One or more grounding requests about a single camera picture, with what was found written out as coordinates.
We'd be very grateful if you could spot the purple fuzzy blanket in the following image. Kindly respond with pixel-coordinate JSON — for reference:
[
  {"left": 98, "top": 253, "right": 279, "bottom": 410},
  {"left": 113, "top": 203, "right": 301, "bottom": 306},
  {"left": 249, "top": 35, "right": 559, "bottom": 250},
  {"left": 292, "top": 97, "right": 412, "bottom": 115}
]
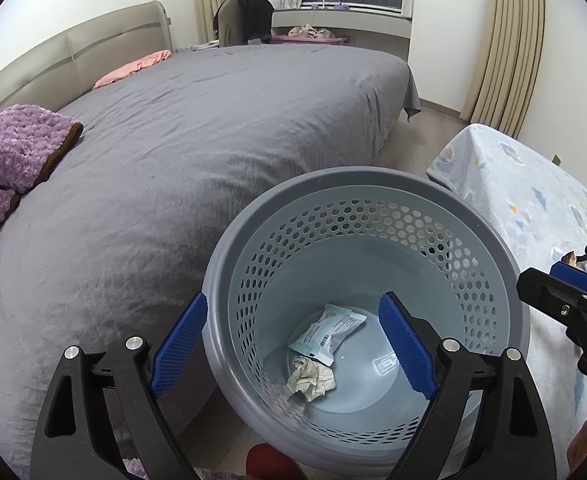
[{"left": 0, "top": 104, "right": 84, "bottom": 266}]

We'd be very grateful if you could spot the beige padded headboard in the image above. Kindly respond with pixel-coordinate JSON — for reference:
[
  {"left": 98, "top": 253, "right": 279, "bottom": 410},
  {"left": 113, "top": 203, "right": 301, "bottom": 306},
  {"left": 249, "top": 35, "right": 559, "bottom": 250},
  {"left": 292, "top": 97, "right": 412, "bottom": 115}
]
[{"left": 0, "top": 1, "right": 174, "bottom": 126}]

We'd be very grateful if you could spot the bed with grey sheet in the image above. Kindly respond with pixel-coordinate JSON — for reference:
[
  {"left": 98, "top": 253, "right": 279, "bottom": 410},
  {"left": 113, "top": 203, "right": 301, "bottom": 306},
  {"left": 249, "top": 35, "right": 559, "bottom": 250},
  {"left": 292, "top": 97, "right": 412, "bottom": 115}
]
[{"left": 0, "top": 42, "right": 421, "bottom": 478}]

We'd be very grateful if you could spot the pink pillow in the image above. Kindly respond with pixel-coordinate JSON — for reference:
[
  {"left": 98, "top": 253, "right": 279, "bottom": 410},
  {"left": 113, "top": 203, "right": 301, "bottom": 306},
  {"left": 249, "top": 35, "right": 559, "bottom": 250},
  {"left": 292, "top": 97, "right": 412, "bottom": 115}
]
[{"left": 92, "top": 50, "right": 172, "bottom": 90}]

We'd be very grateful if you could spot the light blue printed blanket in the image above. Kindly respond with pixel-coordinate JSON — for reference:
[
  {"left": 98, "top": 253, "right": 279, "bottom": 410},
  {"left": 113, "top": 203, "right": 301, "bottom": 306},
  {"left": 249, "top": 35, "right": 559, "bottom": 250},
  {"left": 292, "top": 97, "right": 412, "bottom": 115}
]
[{"left": 426, "top": 124, "right": 587, "bottom": 441}]

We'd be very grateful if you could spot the grey perforated plastic basket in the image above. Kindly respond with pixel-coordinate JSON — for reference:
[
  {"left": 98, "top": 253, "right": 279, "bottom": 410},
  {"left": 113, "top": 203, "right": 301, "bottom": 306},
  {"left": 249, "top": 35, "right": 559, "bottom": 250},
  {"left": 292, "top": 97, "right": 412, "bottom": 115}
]
[{"left": 200, "top": 167, "right": 531, "bottom": 480}]

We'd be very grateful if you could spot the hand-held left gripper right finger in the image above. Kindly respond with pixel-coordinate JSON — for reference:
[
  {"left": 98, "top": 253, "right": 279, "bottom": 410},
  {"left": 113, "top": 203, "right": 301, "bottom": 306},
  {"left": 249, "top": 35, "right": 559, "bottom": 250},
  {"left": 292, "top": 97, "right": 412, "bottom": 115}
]
[{"left": 378, "top": 291, "right": 557, "bottom": 480}]

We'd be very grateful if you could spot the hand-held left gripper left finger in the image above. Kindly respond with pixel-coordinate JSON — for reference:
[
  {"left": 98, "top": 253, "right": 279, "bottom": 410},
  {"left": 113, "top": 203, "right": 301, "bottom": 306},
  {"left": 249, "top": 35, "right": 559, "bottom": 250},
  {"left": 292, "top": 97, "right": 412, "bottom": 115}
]
[{"left": 30, "top": 292, "right": 209, "bottom": 480}]

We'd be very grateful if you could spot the pile of pink clothes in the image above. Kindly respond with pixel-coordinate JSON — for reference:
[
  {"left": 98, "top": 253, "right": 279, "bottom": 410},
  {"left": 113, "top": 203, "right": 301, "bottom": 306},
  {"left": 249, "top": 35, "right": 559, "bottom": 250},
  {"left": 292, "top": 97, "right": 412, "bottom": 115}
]
[{"left": 287, "top": 24, "right": 335, "bottom": 41}]

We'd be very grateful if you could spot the crumpled white tissue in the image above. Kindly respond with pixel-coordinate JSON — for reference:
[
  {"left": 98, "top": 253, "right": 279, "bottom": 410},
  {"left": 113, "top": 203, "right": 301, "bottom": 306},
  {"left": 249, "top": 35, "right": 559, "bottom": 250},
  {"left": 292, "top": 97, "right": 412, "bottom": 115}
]
[{"left": 286, "top": 355, "right": 337, "bottom": 402}]

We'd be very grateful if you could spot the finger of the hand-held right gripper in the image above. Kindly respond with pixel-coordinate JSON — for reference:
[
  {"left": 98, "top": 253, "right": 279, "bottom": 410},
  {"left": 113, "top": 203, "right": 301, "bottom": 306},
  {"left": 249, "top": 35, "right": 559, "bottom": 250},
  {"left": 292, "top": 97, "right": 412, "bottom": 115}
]
[
  {"left": 548, "top": 260, "right": 587, "bottom": 311},
  {"left": 517, "top": 268, "right": 587, "bottom": 378}
]

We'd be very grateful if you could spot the pale blue foil packet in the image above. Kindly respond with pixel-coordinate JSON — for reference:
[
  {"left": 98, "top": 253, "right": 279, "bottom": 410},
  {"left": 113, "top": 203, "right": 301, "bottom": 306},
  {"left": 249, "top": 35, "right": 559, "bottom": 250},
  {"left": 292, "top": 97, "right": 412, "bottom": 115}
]
[{"left": 288, "top": 304, "right": 367, "bottom": 367}]

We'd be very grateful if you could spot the chair with dark garment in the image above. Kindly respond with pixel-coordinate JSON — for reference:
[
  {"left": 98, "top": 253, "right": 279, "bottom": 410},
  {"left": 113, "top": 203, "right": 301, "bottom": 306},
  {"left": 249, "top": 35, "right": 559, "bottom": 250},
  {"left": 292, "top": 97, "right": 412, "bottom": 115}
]
[{"left": 213, "top": 0, "right": 275, "bottom": 47}]

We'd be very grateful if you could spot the purple fuzzy cloth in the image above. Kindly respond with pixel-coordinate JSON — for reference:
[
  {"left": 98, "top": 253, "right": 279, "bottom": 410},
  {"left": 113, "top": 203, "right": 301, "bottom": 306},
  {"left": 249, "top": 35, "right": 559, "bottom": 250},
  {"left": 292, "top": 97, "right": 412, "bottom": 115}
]
[{"left": 120, "top": 455, "right": 150, "bottom": 480}]

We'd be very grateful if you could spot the red round object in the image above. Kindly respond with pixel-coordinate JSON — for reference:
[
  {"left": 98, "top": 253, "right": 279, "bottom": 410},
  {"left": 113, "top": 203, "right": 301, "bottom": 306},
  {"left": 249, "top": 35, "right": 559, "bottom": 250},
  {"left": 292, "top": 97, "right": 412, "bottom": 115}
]
[{"left": 246, "top": 442, "right": 307, "bottom": 480}]

